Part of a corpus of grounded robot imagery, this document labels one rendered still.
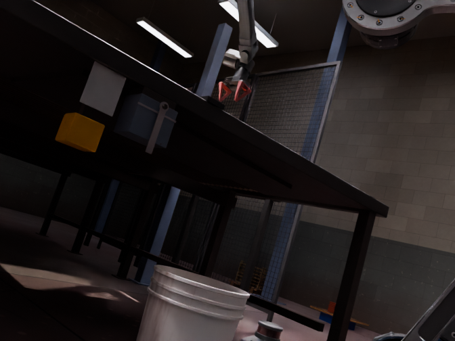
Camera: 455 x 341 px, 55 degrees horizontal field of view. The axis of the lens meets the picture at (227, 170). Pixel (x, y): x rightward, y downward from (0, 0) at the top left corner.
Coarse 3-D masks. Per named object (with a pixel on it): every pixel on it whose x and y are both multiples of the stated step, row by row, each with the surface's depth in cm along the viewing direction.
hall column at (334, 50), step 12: (348, 24) 632; (336, 36) 632; (348, 36) 635; (336, 48) 625; (336, 60) 618; (324, 72) 624; (324, 84) 617; (324, 96) 610; (324, 108) 608; (312, 120) 610; (312, 132) 604; (312, 144) 597; (288, 204) 590; (288, 216) 584; (288, 228) 578; (276, 240) 584; (276, 252) 577; (276, 264) 572; (276, 276) 566; (264, 288) 572
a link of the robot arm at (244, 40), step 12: (240, 0) 163; (252, 0) 164; (240, 12) 167; (252, 12) 167; (240, 24) 170; (252, 24) 169; (240, 36) 173; (252, 36) 171; (240, 48) 175; (252, 48) 174
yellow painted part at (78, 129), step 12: (84, 108) 118; (72, 120) 113; (84, 120) 115; (60, 132) 116; (72, 132) 113; (84, 132) 115; (96, 132) 117; (72, 144) 115; (84, 144) 115; (96, 144) 118
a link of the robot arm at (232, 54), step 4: (228, 52) 182; (232, 52) 182; (236, 52) 182; (244, 52) 174; (224, 56) 183; (228, 56) 182; (232, 56) 182; (236, 56) 180; (240, 56) 176; (244, 56) 175; (248, 56) 175; (224, 60) 183; (228, 60) 183; (232, 60) 182; (236, 60) 182; (240, 60) 178; (244, 60) 177; (248, 60) 179; (224, 64) 185; (228, 64) 184; (232, 64) 183
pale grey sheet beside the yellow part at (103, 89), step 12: (96, 72) 119; (108, 72) 121; (96, 84) 119; (108, 84) 121; (120, 84) 124; (84, 96) 117; (96, 96) 119; (108, 96) 122; (96, 108) 120; (108, 108) 122
